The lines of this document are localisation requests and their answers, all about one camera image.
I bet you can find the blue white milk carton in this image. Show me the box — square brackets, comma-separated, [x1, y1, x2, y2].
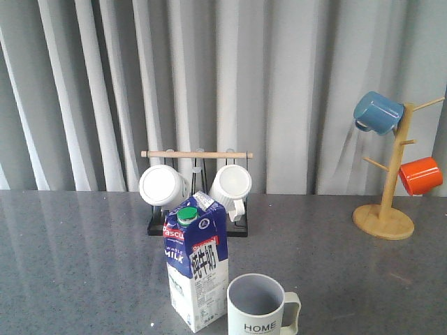
[163, 191, 228, 333]

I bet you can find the white HOME mug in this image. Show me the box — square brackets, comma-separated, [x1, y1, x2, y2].
[227, 273, 302, 334]

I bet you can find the ribbed white hanging mug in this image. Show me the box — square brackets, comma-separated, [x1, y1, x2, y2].
[210, 165, 252, 222]

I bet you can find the smooth white hanging mug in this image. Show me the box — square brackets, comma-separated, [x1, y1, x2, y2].
[139, 165, 189, 210]

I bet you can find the grey pleated curtain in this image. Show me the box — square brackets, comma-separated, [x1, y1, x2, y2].
[1, 1, 446, 195]

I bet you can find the blue mug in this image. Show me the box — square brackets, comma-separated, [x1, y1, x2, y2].
[353, 91, 404, 135]

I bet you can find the wooden mug tree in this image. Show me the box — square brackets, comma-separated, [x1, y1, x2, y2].
[352, 97, 445, 240]

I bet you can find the orange mug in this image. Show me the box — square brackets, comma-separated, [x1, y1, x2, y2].
[399, 156, 444, 195]

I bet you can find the black wire mug rack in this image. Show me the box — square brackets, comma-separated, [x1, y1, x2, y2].
[141, 149, 253, 237]

